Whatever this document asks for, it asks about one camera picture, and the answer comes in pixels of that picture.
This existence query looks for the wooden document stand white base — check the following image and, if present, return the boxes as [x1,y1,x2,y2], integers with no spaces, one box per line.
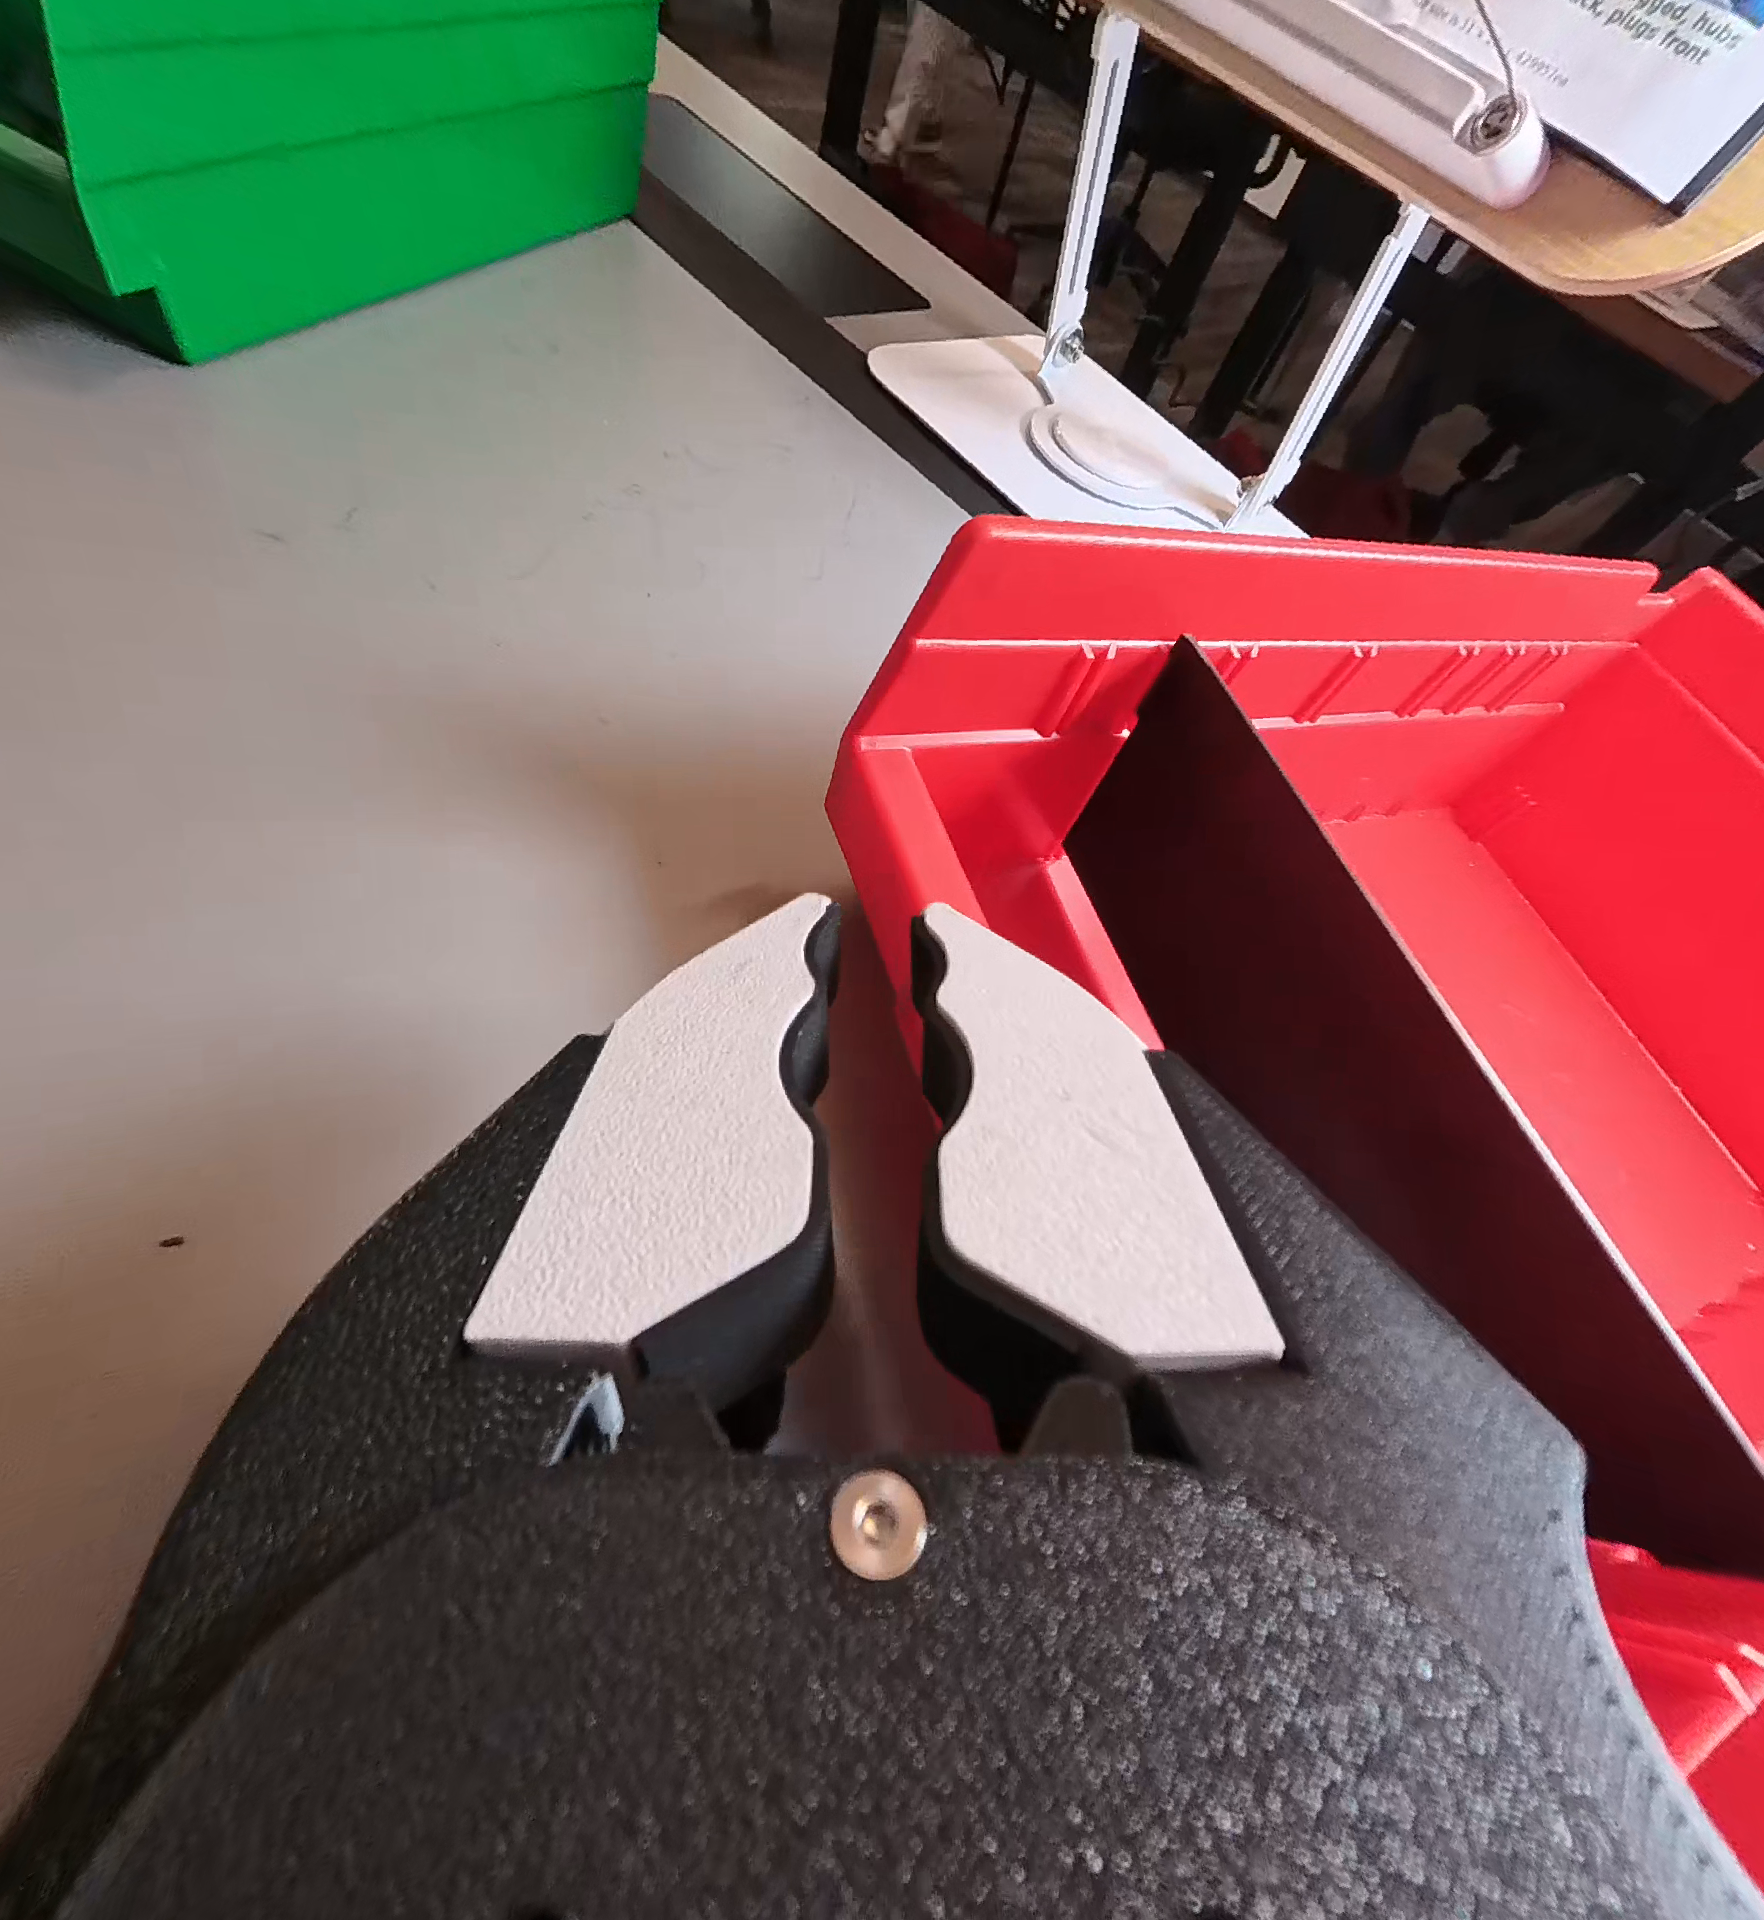
[866,0,1764,537]

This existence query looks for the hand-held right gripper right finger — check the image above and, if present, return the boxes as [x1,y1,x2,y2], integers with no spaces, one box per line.
[909,903,1292,1421]

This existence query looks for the green plastic bin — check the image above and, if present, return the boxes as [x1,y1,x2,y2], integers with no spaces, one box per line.
[0,0,665,365]

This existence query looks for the red plastic bin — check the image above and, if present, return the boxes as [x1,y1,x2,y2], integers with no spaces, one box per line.
[824,516,1764,1920]

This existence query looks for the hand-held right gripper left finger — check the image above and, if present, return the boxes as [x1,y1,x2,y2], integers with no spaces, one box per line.
[461,894,843,1421]

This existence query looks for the black bin divider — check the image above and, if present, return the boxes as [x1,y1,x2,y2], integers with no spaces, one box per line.
[1062,634,1764,1602]

